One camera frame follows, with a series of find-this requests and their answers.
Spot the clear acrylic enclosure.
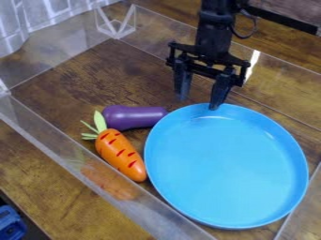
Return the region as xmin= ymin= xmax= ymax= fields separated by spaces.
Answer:
xmin=0 ymin=0 xmax=321 ymax=240

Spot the white patterned curtain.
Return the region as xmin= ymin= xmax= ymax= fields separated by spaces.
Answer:
xmin=0 ymin=0 xmax=121 ymax=58

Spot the purple toy eggplant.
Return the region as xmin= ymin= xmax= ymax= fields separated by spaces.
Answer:
xmin=102 ymin=105 xmax=169 ymax=131

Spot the blue plastic plate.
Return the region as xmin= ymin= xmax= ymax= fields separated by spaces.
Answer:
xmin=145 ymin=103 xmax=309 ymax=229

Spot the blue object at corner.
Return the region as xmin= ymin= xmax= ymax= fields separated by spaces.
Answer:
xmin=0 ymin=205 xmax=27 ymax=240

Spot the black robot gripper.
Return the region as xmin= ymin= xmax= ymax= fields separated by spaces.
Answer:
xmin=168 ymin=10 xmax=252 ymax=111

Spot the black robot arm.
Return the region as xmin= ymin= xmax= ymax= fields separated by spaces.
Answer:
xmin=168 ymin=0 xmax=252 ymax=111

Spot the orange toy carrot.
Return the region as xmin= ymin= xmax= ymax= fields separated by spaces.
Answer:
xmin=81 ymin=111 xmax=147 ymax=182

